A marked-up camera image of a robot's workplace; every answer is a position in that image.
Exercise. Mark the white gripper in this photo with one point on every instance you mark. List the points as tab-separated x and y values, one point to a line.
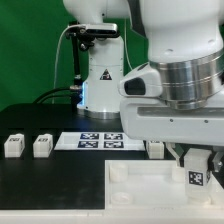
174	102

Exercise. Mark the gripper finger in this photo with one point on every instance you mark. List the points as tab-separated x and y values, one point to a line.
217	161

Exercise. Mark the white square table top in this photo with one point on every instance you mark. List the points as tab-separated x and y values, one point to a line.
145	184

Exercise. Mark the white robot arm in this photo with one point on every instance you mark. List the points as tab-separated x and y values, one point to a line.
177	31

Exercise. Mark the white obstacle fence bar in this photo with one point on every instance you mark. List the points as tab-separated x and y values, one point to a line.
101	217

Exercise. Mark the white marker base plate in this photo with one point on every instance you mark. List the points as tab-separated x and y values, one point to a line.
97	141

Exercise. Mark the black camera mount with cables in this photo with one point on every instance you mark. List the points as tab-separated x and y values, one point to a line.
75	66

